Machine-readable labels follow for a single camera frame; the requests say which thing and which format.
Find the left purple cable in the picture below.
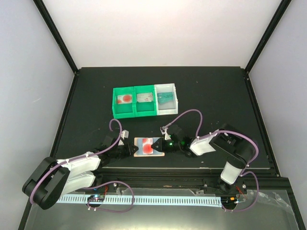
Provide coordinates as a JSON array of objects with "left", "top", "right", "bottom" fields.
[{"left": 29, "top": 119, "right": 123, "bottom": 205}]

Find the red circle april card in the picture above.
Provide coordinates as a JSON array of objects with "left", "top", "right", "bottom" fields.
[{"left": 134, "top": 138, "right": 154, "bottom": 157}]

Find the green bin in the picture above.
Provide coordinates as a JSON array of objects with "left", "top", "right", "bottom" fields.
[
  {"left": 112, "top": 87, "right": 135, "bottom": 119},
  {"left": 134, "top": 85, "right": 157, "bottom": 117}
]

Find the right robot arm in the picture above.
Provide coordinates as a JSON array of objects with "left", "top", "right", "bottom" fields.
[{"left": 150, "top": 124, "right": 259, "bottom": 194}]

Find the small circuit board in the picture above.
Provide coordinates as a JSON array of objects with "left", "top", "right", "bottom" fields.
[{"left": 87, "top": 195, "right": 105, "bottom": 202}]

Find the red circle card in bin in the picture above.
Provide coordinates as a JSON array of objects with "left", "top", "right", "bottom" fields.
[{"left": 117, "top": 94, "right": 133, "bottom": 104}]

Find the black aluminium rail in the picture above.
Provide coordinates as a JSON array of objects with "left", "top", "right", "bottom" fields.
[{"left": 35, "top": 166, "right": 243, "bottom": 192}]

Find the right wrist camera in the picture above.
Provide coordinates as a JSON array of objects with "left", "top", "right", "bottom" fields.
[{"left": 160, "top": 126, "right": 171, "bottom": 140}]

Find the teal VIP card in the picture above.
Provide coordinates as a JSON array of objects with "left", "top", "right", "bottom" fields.
[
  {"left": 157, "top": 92, "right": 174, "bottom": 100},
  {"left": 158, "top": 98, "right": 173, "bottom": 105}
]

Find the black frame post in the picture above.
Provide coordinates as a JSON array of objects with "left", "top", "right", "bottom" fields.
[
  {"left": 245, "top": 0, "right": 291, "bottom": 74},
  {"left": 33, "top": 0, "right": 79, "bottom": 74}
]

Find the beige card holder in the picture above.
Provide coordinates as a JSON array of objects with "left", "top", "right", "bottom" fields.
[{"left": 133, "top": 138, "right": 165, "bottom": 157}]

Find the black frame post left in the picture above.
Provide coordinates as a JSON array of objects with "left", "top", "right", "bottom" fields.
[{"left": 33, "top": 0, "right": 79, "bottom": 74}]

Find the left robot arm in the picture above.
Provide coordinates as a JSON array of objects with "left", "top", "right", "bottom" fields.
[{"left": 22, "top": 133, "right": 139, "bottom": 210}]

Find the white slotted cable duct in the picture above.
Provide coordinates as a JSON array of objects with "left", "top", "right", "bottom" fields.
[{"left": 57, "top": 194, "right": 222, "bottom": 207}]

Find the purple cable loop front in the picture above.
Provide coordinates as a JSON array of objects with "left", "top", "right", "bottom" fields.
[{"left": 86, "top": 179, "right": 135, "bottom": 213}]

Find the white card in bin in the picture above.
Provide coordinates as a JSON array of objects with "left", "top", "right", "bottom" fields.
[{"left": 136, "top": 92, "right": 153, "bottom": 103}]

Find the white bin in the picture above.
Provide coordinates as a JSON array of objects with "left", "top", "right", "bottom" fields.
[{"left": 154, "top": 83, "right": 178, "bottom": 115}]

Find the black frame post right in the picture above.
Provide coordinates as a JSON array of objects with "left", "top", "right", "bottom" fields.
[{"left": 245, "top": 0, "right": 291, "bottom": 74}]

